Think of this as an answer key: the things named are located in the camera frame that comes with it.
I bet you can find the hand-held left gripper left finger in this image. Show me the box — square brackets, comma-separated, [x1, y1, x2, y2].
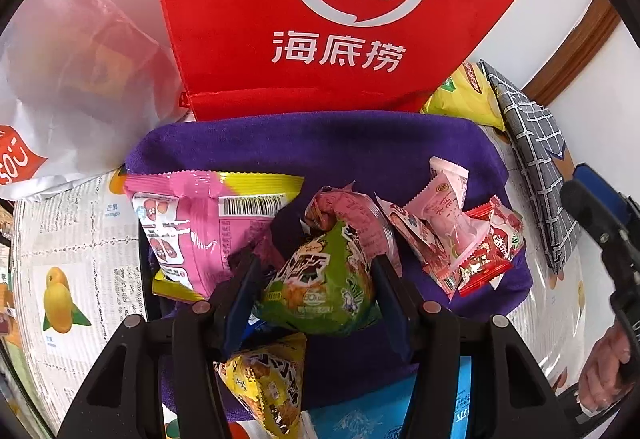
[57, 251, 266, 439]

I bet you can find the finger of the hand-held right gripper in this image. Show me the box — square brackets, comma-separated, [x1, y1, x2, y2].
[571, 162, 640, 225]
[559, 179, 628, 265]

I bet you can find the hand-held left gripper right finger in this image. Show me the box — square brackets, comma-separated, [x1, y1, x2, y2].
[371, 254, 576, 439]

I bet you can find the small blue snack packet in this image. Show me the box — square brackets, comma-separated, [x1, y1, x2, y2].
[242, 314, 281, 340]

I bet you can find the pink stick snack packet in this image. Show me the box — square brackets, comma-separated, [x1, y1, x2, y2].
[375, 196, 463, 302]

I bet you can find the yellow triangle snack packet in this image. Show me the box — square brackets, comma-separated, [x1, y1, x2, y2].
[214, 331, 308, 439]

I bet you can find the green snack packet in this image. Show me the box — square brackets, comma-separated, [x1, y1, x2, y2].
[252, 219, 377, 337]

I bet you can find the red white strawberry snack packet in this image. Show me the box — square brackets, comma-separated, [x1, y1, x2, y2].
[480, 196, 527, 265]

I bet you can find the large pink snack packet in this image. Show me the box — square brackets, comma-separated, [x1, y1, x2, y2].
[122, 169, 306, 302]

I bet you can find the pink printed snack packet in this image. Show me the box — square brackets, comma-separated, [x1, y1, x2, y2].
[302, 182, 401, 270]

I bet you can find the blue tissue pack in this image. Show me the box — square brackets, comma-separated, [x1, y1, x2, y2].
[310, 355, 473, 439]

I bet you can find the pale pink snack packet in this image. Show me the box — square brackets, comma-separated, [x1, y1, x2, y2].
[405, 156, 488, 270]

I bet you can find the person's right hand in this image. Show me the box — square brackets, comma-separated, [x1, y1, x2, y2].
[580, 324, 633, 412]

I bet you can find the grey checked folded cloth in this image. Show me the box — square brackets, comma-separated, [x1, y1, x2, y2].
[477, 60, 583, 272]

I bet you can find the yellow chip bag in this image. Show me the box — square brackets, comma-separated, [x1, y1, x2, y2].
[420, 62, 507, 132]

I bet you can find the purple towel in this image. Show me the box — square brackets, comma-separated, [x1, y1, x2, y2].
[124, 112, 531, 425]

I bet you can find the fruit print table cover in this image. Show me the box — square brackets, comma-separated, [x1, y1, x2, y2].
[10, 119, 601, 439]

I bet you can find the red paper bag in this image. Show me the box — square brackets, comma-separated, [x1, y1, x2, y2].
[150, 0, 557, 121]

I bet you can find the white plastic bag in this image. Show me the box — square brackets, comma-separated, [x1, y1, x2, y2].
[0, 0, 193, 202]

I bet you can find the brown wooden door frame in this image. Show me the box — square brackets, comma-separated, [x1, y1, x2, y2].
[520, 0, 623, 105]

